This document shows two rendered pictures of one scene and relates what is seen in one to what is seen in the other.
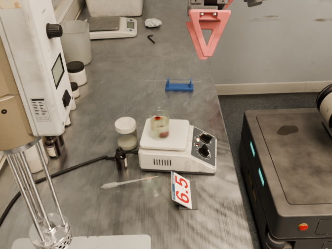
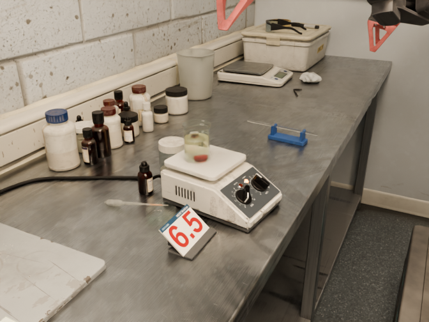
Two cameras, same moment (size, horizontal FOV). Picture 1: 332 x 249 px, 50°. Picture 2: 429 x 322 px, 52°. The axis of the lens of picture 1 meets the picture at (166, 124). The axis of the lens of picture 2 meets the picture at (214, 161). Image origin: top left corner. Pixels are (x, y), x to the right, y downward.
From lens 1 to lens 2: 0.42 m
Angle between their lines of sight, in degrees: 25
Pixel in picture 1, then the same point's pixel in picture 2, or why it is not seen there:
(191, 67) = (323, 125)
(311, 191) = not seen: outside the picture
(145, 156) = (166, 179)
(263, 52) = not seen: outside the picture
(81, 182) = (91, 191)
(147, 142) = (174, 161)
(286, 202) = not seen: outside the picture
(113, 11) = (271, 61)
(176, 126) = (225, 156)
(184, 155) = (210, 189)
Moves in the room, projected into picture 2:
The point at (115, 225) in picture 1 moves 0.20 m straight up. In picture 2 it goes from (83, 241) to (66, 131)
